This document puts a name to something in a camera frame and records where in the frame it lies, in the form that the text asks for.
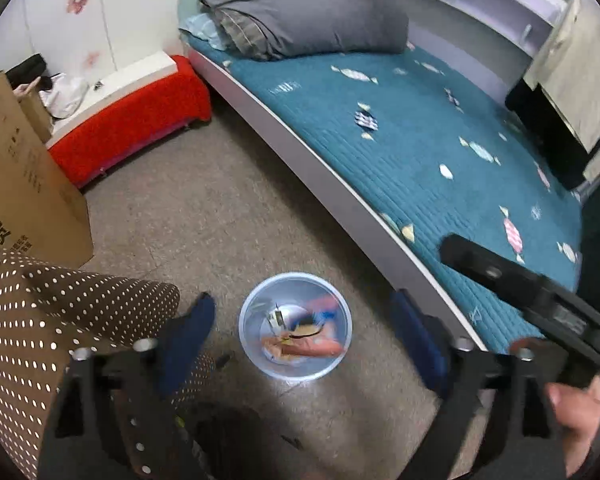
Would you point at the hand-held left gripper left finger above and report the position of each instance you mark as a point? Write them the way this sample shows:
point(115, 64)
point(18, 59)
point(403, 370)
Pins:
point(196, 330)

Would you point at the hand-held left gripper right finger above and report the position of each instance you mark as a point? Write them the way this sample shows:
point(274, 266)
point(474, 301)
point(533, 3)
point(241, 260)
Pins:
point(414, 340)

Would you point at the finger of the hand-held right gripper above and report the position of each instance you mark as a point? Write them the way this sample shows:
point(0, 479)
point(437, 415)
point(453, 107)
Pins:
point(485, 262)

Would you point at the translucent blue trash bin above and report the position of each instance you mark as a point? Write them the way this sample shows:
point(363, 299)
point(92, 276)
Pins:
point(260, 360)

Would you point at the person's right forearm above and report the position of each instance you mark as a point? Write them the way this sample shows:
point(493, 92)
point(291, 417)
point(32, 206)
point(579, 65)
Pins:
point(587, 471)

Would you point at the person's right hand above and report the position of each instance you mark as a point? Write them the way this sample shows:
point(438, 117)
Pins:
point(580, 415)

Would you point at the orange snack wrapper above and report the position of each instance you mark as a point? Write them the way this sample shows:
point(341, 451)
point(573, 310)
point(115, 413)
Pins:
point(305, 347)

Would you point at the black hanging cloth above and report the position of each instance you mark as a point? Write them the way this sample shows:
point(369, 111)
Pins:
point(545, 130)

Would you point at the teal candy print bed sheet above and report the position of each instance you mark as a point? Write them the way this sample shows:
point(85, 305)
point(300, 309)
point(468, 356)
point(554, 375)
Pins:
point(405, 125)

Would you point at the bed with teal quilt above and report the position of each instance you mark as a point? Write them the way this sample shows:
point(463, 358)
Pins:
point(330, 184)

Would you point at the brown polka-dot round table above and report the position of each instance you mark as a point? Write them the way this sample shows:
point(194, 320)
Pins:
point(20, 320)

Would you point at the beige hanging cloth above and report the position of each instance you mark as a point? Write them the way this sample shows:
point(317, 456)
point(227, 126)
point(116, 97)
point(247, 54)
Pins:
point(575, 75)

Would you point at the red bench with white top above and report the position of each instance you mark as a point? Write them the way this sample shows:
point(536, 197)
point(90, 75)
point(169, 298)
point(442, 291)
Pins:
point(130, 127)

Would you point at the brown cardboard box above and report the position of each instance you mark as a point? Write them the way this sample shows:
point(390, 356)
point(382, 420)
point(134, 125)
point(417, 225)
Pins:
point(20, 170)

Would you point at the white board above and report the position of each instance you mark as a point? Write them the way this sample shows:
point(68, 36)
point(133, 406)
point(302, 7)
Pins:
point(130, 77)

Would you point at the white plastic bag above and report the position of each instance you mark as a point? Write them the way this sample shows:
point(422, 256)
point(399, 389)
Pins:
point(65, 96)

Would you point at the faint pink butterfly sticker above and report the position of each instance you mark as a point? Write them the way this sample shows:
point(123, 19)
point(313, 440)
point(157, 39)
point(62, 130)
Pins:
point(91, 58)

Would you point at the light blue striped pillow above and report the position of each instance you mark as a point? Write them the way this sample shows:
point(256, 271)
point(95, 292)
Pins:
point(200, 31)

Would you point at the grey duvet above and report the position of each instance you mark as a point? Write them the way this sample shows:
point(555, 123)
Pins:
point(310, 15)

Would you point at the black bag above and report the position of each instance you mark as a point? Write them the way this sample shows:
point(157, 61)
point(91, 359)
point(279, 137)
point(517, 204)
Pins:
point(27, 67)

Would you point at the white wardrobe doors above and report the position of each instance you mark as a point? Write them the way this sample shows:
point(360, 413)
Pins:
point(140, 10)

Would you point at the pink butterfly wall sticker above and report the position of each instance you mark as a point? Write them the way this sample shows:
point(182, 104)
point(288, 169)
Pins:
point(77, 4)

